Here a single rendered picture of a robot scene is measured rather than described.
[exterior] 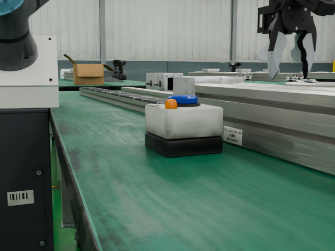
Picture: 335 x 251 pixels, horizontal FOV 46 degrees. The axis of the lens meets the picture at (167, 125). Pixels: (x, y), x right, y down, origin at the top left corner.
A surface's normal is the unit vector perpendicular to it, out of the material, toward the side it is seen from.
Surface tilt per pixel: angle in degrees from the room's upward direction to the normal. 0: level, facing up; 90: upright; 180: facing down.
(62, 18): 90
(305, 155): 90
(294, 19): 90
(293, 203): 0
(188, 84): 90
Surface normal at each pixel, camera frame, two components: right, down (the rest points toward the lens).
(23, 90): 0.27, 0.14
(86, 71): 0.26, -0.24
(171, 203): 0.00, -0.99
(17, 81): 0.19, -0.63
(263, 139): -0.92, 0.05
